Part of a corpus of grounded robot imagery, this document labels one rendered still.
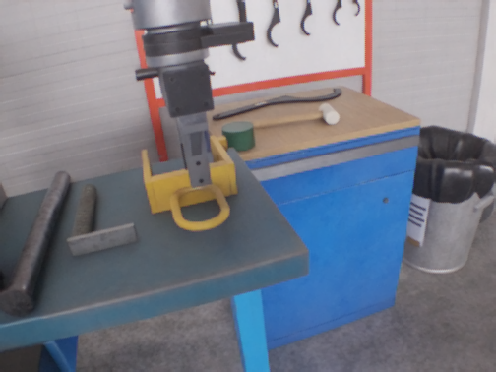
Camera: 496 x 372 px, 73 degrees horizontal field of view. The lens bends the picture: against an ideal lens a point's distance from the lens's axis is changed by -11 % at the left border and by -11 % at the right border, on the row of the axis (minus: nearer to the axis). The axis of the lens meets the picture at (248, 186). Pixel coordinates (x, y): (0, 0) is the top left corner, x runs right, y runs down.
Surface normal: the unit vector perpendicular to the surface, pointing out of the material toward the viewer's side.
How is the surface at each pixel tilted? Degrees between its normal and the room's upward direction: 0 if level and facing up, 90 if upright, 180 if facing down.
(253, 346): 90
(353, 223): 90
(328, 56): 90
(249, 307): 90
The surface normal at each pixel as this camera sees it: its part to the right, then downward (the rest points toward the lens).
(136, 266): -0.10, -0.87
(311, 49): 0.29, 0.44
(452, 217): -0.24, 0.53
